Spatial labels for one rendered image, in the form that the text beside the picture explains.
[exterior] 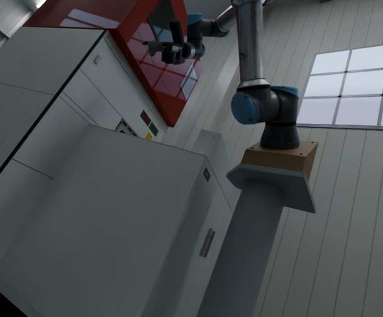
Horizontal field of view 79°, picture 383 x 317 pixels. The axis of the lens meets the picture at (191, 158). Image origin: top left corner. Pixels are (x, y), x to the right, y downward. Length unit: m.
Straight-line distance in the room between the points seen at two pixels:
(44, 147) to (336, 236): 2.68
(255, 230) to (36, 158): 0.89
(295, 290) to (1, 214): 2.54
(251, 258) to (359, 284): 2.11
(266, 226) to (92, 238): 0.62
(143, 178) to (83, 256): 0.34
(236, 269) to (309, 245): 2.16
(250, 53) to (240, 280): 0.72
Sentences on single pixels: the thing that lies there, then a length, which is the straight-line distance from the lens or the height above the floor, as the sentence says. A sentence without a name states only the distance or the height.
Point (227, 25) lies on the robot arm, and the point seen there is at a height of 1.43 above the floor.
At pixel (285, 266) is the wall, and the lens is 2.92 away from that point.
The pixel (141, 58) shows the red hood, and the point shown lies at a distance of 1.41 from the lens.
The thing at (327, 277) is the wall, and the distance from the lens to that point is 2.87.
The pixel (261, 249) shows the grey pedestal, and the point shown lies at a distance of 0.83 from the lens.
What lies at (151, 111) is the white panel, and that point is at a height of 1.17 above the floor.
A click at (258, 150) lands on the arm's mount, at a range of 0.93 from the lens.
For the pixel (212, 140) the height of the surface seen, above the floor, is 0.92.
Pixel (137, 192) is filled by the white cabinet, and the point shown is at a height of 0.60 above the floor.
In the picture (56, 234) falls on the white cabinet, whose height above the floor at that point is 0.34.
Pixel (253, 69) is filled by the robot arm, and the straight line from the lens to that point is 0.87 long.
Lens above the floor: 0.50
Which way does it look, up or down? 19 degrees up
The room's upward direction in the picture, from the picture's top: 25 degrees clockwise
